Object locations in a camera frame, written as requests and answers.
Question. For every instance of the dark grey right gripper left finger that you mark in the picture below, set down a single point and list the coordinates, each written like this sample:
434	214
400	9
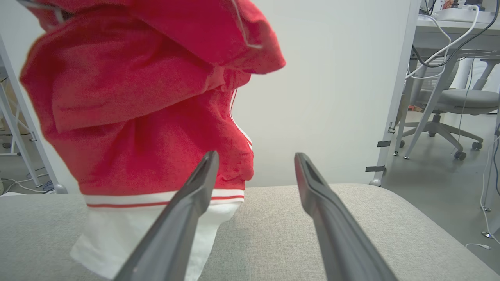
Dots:
175	234

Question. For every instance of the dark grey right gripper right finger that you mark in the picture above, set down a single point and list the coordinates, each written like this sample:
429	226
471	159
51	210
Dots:
340	238

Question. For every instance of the red white Bulls jersey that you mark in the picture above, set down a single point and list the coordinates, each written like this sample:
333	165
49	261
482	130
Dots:
136	97

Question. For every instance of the white partition panel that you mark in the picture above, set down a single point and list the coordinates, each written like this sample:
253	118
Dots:
332	97

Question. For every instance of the grey office chair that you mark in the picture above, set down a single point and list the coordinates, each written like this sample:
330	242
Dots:
468	99

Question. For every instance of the white metal stand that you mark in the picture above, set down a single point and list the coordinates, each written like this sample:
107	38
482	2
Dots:
15	132

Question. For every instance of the white desk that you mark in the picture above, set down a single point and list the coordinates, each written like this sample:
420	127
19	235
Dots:
449	35

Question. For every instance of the white flat box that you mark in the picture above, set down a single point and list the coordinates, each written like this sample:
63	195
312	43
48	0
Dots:
457	15

